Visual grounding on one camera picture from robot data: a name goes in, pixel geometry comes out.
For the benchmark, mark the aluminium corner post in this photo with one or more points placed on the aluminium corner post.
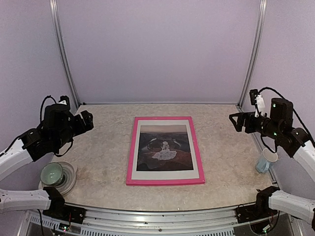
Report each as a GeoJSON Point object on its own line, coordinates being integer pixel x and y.
{"type": "Point", "coordinates": [62, 51]}
{"type": "Point", "coordinates": [254, 52]}

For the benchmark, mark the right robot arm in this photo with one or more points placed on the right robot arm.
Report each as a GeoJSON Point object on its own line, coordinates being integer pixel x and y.
{"type": "Point", "coordinates": [296, 142]}

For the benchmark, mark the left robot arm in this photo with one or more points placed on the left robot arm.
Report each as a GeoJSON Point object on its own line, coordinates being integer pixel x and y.
{"type": "Point", "coordinates": [58, 128]}

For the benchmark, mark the pink wooden picture frame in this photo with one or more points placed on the pink wooden picture frame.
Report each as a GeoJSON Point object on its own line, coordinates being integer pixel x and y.
{"type": "Point", "coordinates": [130, 159]}

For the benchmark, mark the white photo mat board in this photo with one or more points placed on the white photo mat board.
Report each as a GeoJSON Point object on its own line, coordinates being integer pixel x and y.
{"type": "Point", "coordinates": [162, 175]}

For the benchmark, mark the light blue ceramic mug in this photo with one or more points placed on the light blue ceramic mug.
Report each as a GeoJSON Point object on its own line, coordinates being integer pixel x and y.
{"type": "Point", "coordinates": [266, 160]}

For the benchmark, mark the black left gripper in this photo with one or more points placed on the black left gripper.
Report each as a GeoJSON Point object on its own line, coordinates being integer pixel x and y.
{"type": "Point", "coordinates": [81, 128]}

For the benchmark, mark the clear acrylic glass sheet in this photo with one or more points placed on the clear acrylic glass sheet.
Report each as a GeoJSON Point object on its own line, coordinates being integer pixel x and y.
{"type": "Point", "coordinates": [165, 137]}

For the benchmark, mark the right aluminium corner post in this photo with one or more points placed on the right aluminium corner post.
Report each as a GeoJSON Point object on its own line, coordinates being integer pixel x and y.
{"type": "Point", "coordinates": [254, 52]}

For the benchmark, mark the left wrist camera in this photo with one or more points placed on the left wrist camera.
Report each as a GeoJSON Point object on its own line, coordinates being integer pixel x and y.
{"type": "Point", "coordinates": [64, 100]}

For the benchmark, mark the aluminium front rail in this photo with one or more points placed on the aluminium front rail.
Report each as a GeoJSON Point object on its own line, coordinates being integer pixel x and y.
{"type": "Point", "coordinates": [112, 222]}

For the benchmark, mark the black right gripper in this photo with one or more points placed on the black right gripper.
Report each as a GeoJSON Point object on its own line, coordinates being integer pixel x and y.
{"type": "Point", "coordinates": [249, 118]}

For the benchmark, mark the green ceramic bowl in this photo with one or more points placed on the green ceramic bowl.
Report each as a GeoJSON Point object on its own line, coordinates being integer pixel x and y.
{"type": "Point", "coordinates": [52, 174]}

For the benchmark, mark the left aluminium corner post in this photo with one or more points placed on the left aluminium corner post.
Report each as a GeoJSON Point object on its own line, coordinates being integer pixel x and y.
{"type": "Point", "coordinates": [62, 51]}

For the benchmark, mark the dark landscape photo print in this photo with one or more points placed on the dark landscape photo print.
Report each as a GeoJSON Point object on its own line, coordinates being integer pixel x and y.
{"type": "Point", "coordinates": [164, 148]}

